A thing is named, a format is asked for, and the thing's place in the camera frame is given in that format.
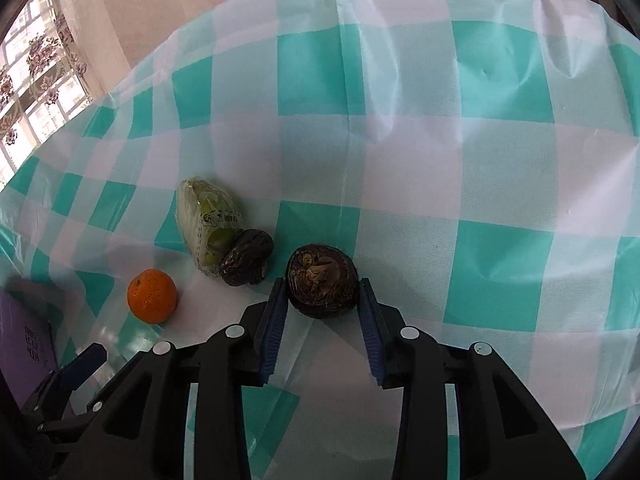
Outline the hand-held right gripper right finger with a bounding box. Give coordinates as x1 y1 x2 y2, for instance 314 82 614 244
356 277 587 480

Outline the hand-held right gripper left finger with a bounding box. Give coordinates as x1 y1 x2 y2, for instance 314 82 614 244
64 277 289 480

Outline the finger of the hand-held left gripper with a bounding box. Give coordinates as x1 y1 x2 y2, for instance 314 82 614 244
35 400 105 442
22 342 109 412

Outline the dark round fruit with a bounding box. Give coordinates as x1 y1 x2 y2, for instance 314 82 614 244
285 243 360 320

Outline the purple cardboard box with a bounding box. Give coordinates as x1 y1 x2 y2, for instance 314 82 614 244
0 291 54 398

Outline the dark wrinkled fruit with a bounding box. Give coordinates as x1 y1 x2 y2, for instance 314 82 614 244
219 229 276 287

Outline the orange mandarin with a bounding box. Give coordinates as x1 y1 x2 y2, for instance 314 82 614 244
127 268 178 324

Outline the wrapped kiwi slice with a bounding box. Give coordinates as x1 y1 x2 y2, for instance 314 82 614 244
175 176 246 277

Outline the teal white checkered tablecloth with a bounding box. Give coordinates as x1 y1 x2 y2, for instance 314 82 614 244
0 0 640 480

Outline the window with floral curtain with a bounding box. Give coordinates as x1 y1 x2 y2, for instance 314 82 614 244
0 0 95 192

